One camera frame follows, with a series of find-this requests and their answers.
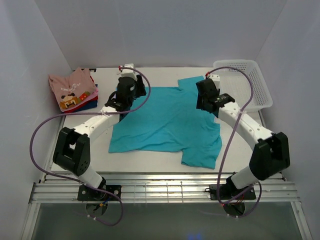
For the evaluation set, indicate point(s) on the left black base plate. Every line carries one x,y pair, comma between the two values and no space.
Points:
87,194

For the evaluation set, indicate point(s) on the beige folded t-shirt with print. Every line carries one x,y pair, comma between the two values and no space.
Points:
67,89

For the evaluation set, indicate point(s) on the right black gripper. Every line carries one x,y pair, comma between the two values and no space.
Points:
198,104

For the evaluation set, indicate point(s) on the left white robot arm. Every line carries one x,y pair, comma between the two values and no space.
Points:
73,147

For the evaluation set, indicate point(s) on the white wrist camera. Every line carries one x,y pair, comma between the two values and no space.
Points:
215,78
128,72

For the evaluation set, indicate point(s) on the pink folded t-shirt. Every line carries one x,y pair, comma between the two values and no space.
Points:
87,96

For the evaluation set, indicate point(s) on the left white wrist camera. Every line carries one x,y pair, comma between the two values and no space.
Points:
128,72

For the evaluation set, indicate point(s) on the blue folded t-shirt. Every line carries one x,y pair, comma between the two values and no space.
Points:
87,105

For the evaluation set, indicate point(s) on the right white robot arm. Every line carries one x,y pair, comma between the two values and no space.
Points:
270,151

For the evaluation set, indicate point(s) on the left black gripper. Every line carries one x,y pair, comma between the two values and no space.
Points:
141,90

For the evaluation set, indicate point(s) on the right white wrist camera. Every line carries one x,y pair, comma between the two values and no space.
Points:
215,78

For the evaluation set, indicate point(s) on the aluminium rail frame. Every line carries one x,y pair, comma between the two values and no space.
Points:
163,207

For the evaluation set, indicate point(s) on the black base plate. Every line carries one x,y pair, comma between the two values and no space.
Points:
87,194
226,193

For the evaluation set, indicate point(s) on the white plastic basket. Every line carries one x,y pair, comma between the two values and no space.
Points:
240,87

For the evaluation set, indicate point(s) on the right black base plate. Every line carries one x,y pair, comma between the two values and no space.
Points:
226,193

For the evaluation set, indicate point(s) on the teal t-shirt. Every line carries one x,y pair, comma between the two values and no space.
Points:
168,121

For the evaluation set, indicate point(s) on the red folded t-shirt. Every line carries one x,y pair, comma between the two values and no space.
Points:
82,105

